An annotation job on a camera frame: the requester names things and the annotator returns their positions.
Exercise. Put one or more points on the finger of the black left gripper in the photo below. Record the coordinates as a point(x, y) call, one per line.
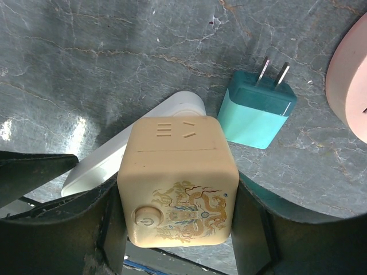
point(22, 173)

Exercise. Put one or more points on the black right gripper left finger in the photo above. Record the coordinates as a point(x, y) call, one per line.
point(83, 233)

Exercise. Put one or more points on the beige cube socket adapter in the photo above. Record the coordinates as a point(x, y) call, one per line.
point(178, 182)

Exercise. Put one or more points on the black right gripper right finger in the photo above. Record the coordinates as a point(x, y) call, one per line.
point(272, 235)

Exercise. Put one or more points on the pink round power strip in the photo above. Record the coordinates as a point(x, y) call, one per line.
point(345, 83)

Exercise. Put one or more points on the teal charger adapter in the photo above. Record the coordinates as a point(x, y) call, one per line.
point(255, 107)

